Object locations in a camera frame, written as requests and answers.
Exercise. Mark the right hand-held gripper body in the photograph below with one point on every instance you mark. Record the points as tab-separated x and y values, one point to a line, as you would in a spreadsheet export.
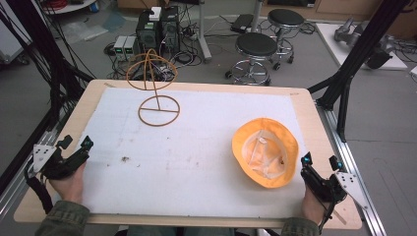
323	185

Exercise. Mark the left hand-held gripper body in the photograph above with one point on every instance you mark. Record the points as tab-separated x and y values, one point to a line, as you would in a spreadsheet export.
67	165

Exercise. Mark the orange bucket hat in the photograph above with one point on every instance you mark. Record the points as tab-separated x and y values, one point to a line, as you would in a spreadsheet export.
265	152

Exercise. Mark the person's left hand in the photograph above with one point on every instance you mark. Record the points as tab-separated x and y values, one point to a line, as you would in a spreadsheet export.
69	187

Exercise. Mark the person's right hand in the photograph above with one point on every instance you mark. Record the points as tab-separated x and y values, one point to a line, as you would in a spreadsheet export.
313	206

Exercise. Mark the white foam mat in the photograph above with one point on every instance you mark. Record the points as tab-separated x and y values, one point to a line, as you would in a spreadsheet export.
183	157

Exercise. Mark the silver power supply unit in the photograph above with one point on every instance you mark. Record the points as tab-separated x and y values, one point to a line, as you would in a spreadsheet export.
119	47
131	47

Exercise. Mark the clear plastic sheet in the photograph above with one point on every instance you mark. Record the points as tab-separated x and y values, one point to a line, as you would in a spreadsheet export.
83	31

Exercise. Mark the white platform board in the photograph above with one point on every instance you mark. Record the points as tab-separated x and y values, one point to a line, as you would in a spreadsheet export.
331	42

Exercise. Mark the black round stool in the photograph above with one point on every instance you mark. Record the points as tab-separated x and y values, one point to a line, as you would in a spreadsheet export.
285	18
255	46

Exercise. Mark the black computer tower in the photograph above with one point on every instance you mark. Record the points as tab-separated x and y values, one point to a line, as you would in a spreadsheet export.
170	29
147	34

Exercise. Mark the round white table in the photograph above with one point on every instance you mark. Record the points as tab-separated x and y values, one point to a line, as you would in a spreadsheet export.
70	6

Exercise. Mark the small white box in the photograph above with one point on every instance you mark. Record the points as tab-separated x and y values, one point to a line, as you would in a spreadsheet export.
155	13

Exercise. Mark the black flat box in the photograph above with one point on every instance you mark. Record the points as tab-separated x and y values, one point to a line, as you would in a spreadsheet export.
242	23

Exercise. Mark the grey metal table leg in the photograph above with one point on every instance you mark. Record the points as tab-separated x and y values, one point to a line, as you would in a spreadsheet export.
204	36

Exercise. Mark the aluminium rail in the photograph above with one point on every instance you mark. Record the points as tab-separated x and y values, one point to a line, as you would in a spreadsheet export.
13	196
354	170

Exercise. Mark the black metal frame stand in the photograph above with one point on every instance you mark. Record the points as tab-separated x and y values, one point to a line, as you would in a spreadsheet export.
39	49
354	62

